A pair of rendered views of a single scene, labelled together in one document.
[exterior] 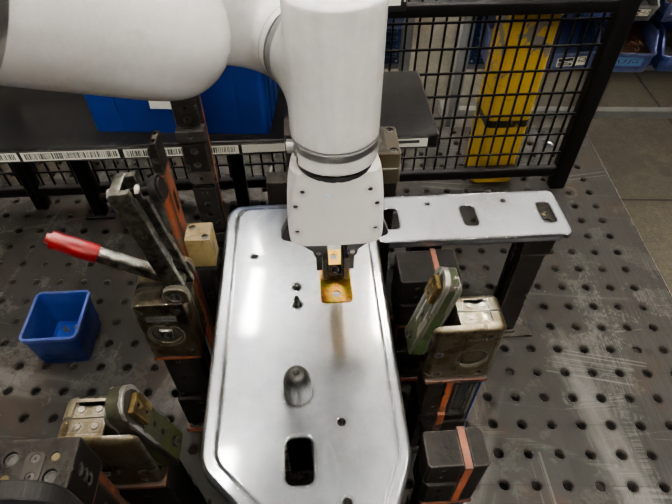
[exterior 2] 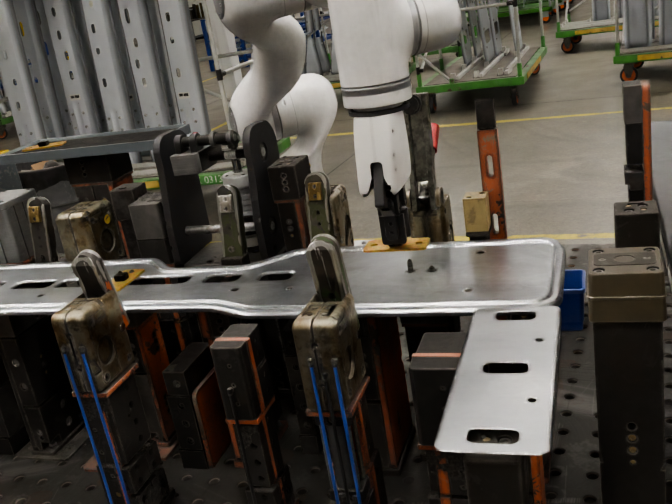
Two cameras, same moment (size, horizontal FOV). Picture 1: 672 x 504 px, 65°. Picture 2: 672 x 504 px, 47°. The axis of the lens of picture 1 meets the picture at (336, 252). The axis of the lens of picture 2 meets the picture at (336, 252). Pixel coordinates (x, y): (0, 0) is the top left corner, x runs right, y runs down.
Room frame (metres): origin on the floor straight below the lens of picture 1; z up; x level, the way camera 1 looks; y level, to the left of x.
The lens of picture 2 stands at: (0.73, -0.90, 1.40)
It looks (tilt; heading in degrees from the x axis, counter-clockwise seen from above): 20 degrees down; 114
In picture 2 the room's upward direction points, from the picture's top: 10 degrees counter-clockwise
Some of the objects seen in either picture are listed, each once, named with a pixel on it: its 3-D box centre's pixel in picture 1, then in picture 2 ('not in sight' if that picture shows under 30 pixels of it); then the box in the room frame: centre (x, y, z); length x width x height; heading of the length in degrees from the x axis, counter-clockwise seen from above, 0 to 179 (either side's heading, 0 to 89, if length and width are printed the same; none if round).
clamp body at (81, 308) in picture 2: not in sight; (115, 413); (0.02, -0.15, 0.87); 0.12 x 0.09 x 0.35; 94
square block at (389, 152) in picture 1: (369, 220); (629, 400); (0.70, -0.06, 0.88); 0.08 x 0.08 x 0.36; 4
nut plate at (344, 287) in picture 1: (334, 272); (396, 241); (0.42, 0.00, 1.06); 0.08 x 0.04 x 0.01; 4
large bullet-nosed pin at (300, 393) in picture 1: (297, 385); not in sight; (0.29, 0.04, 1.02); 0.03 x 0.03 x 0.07
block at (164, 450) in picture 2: not in sight; (150, 363); (-0.05, 0.04, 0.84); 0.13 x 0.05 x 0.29; 94
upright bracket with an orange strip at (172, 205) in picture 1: (194, 276); (499, 259); (0.51, 0.21, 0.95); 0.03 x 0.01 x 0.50; 4
